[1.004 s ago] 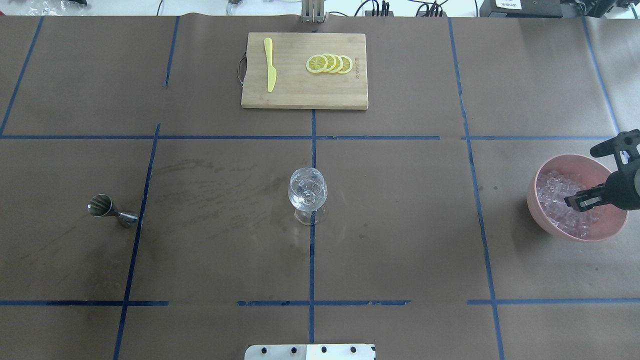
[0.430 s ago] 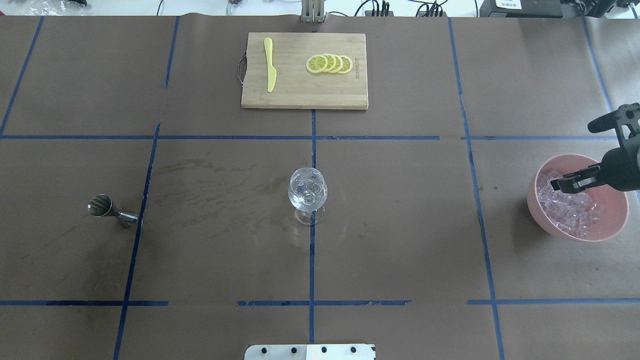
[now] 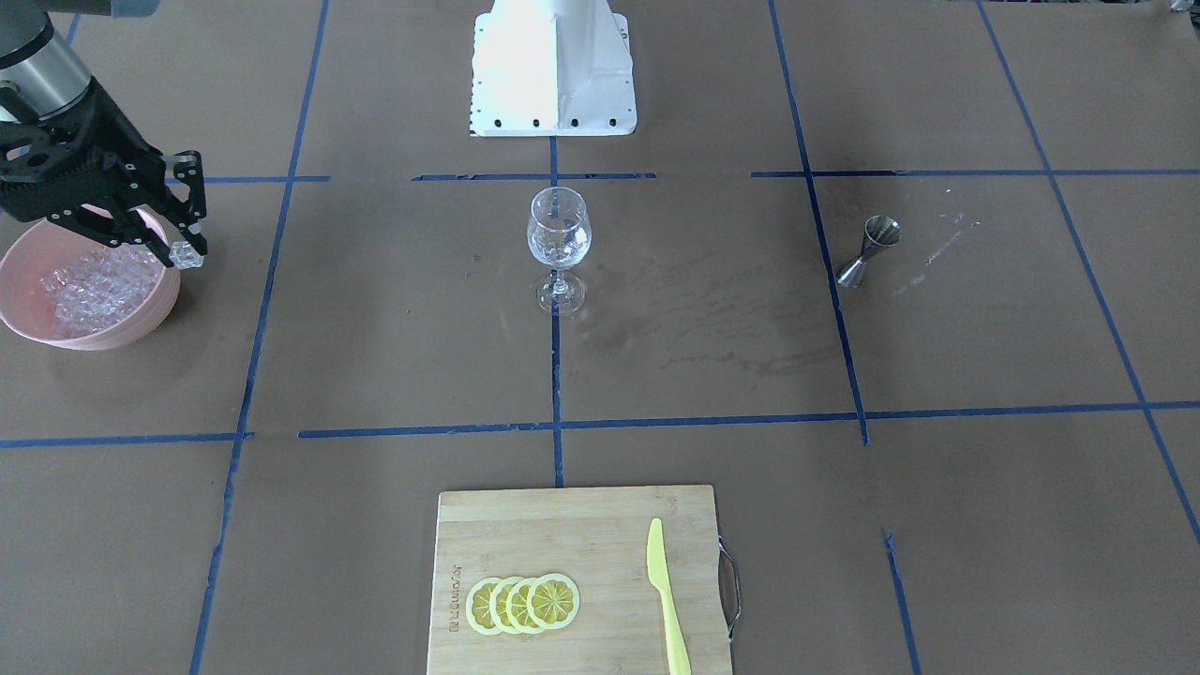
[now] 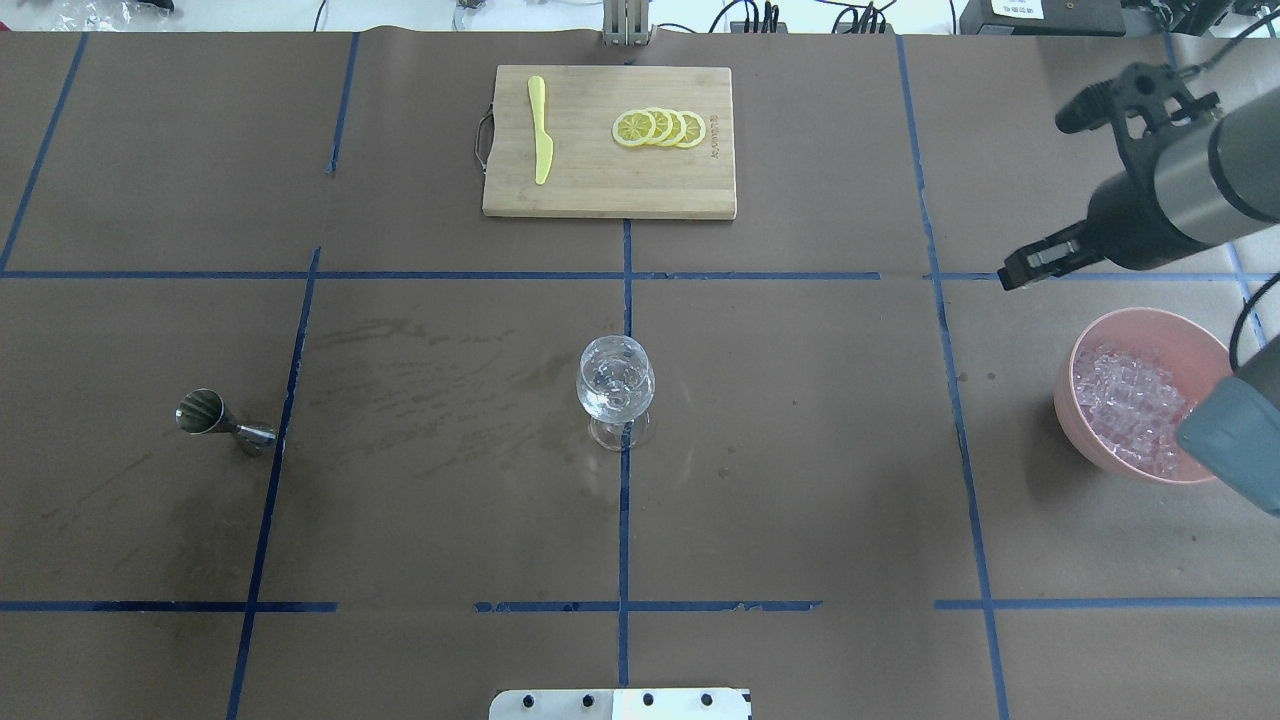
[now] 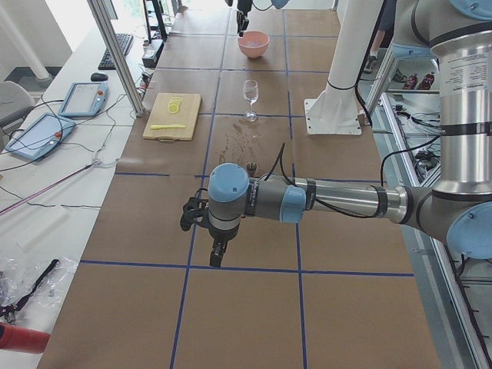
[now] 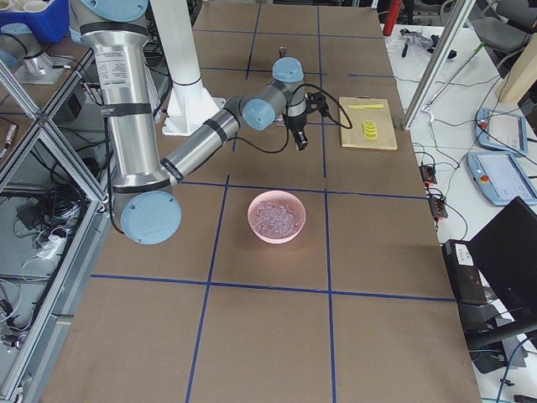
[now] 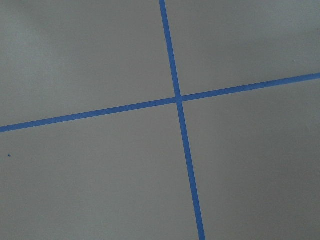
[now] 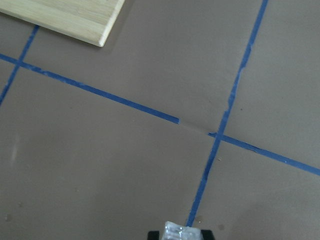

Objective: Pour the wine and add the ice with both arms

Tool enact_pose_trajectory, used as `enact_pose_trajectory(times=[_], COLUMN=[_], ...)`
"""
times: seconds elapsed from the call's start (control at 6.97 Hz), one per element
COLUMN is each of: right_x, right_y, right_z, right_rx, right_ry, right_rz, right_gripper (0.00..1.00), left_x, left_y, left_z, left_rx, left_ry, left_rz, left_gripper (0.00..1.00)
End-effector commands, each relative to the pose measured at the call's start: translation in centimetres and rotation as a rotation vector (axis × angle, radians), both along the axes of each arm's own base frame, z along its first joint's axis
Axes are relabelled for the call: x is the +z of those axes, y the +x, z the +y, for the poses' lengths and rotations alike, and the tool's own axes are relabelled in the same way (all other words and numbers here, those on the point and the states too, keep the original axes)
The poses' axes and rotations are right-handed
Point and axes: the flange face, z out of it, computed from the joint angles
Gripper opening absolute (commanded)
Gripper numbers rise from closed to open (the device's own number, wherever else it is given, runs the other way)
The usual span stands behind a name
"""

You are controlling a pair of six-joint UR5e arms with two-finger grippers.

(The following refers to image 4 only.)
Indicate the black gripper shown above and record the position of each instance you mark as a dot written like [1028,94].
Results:
[1128,222]

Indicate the steel double jigger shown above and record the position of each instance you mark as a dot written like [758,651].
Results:
[203,412]

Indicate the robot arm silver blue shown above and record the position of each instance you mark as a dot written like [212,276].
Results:
[1194,179]

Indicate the clear ice cubes pile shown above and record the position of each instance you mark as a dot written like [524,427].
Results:
[1129,400]

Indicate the clear wine glass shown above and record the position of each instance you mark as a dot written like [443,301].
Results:
[615,383]

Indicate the pink bowl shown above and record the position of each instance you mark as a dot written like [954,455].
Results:
[1198,359]

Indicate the black power box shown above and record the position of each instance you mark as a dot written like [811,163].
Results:
[1042,18]

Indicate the lemon slice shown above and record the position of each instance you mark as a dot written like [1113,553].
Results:
[675,128]
[695,130]
[660,126]
[634,128]

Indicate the bamboo cutting board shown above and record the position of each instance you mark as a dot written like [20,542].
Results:
[592,176]

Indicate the yellow plastic knife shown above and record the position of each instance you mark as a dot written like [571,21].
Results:
[543,143]

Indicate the clear plastic bag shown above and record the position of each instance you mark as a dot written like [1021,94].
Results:
[110,16]

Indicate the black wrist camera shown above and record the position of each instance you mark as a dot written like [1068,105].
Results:
[1147,107]

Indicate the aluminium frame post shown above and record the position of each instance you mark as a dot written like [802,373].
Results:
[626,23]

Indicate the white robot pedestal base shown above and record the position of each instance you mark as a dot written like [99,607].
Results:
[623,703]

